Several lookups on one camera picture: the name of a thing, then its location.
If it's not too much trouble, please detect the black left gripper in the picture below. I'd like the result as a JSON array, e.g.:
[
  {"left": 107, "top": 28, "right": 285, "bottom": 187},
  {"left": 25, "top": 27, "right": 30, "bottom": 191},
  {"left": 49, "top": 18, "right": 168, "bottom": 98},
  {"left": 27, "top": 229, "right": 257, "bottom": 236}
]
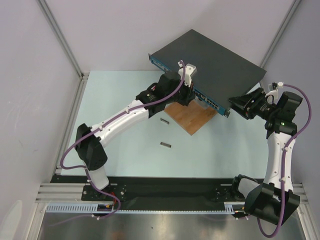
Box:
[{"left": 164, "top": 77, "right": 195, "bottom": 106}]

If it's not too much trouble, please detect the silver transceiver module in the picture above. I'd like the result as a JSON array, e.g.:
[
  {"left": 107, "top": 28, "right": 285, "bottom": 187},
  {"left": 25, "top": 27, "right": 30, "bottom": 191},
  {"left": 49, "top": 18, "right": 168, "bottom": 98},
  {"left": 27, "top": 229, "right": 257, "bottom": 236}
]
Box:
[{"left": 160, "top": 142, "right": 172, "bottom": 148}]

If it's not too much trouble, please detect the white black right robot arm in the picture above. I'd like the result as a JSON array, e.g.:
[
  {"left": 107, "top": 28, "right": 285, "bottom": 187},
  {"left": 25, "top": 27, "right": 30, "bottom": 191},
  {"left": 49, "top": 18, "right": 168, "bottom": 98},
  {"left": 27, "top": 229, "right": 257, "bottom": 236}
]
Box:
[{"left": 229, "top": 88, "right": 303, "bottom": 225}]

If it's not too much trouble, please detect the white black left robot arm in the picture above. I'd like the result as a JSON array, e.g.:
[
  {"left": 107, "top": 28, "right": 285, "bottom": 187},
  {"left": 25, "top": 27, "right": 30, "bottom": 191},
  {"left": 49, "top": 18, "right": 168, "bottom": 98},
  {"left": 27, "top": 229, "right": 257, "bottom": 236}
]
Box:
[{"left": 74, "top": 65, "right": 196, "bottom": 200}]

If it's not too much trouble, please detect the wooden base board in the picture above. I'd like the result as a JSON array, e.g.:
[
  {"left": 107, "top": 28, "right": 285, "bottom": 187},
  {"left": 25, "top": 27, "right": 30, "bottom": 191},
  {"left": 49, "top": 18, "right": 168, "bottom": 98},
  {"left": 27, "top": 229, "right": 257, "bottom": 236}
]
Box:
[{"left": 164, "top": 100, "right": 218, "bottom": 136}]

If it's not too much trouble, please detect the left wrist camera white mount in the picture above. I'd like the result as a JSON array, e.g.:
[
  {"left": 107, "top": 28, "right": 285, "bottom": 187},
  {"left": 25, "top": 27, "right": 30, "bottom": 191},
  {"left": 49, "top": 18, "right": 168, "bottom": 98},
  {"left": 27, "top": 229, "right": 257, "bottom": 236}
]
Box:
[{"left": 178, "top": 60, "right": 197, "bottom": 88}]

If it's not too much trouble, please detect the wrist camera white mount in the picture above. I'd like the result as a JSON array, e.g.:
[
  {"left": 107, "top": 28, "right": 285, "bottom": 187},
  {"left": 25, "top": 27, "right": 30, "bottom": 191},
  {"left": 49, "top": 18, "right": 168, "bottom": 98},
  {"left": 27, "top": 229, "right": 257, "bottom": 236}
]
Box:
[
  {"left": 265, "top": 82, "right": 284, "bottom": 100},
  {"left": 178, "top": 60, "right": 197, "bottom": 88}
]

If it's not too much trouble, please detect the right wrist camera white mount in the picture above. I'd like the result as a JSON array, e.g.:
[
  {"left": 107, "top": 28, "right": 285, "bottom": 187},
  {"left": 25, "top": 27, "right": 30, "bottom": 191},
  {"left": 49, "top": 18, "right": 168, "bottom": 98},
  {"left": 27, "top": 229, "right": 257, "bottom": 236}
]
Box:
[{"left": 265, "top": 82, "right": 284, "bottom": 100}]

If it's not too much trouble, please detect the blue black network switch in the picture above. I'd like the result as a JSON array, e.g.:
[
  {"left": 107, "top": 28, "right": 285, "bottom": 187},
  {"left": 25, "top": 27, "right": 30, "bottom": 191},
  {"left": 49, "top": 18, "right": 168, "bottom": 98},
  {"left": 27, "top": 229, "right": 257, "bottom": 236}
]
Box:
[{"left": 149, "top": 29, "right": 266, "bottom": 117}]

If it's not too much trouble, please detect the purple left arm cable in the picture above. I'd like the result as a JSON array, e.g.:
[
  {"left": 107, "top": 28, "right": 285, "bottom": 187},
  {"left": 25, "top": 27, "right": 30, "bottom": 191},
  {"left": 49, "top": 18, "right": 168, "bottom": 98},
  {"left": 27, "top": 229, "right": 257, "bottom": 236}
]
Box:
[{"left": 60, "top": 60, "right": 187, "bottom": 222}]

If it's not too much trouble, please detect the grey slotted cable duct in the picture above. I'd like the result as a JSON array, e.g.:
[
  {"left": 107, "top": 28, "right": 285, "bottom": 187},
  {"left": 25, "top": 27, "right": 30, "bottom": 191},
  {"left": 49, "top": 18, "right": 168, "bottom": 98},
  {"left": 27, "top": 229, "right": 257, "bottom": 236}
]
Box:
[{"left": 45, "top": 202, "right": 244, "bottom": 215}]

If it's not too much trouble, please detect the aluminium frame post left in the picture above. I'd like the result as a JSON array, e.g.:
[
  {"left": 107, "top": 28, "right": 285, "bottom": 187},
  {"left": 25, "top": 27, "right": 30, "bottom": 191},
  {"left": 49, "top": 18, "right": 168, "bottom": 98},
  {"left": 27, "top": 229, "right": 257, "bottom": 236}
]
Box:
[{"left": 34, "top": 0, "right": 90, "bottom": 81}]

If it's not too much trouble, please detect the aluminium frame post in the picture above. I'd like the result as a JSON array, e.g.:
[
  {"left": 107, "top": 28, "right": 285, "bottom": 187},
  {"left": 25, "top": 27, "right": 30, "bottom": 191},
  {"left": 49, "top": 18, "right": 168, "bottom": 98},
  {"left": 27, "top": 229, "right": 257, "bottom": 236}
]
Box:
[
  {"left": 34, "top": 0, "right": 90, "bottom": 81},
  {"left": 259, "top": 0, "right": 302, "bottom": 69}
]

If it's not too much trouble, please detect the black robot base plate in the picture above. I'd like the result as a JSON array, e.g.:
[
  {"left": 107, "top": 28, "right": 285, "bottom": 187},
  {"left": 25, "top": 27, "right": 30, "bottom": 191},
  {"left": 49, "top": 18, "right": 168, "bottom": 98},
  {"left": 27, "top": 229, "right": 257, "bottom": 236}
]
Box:
[{"left": 49, "top": 174, "right": 251, "bottom": 211}]

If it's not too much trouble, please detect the aluminium frame post right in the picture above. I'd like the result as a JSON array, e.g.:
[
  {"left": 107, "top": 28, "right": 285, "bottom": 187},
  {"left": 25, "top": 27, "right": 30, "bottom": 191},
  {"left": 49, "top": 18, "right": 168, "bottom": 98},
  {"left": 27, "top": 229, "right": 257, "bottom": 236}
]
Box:
[{"left": 259, "top": 0, "right": 302, "bottom": 69}]

